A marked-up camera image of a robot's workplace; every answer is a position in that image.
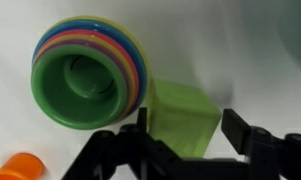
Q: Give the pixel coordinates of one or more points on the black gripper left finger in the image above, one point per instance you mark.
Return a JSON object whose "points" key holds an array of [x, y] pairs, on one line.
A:
{"points": [[123, 146]]}

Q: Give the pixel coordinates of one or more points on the light green building block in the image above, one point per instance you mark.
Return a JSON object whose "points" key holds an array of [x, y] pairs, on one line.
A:
{"points": [[186, 123]]}

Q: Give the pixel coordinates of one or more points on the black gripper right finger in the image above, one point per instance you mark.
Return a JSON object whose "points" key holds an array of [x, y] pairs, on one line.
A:
{"points": [[266, 150]]}

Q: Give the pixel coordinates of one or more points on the small orange cup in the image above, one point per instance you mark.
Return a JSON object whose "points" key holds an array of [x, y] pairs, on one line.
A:
{"points": [[20, 166]]}

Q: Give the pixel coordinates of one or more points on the rainbow stacking cups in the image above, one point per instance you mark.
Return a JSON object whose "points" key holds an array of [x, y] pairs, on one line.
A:
{"points": [[90, 76]]}

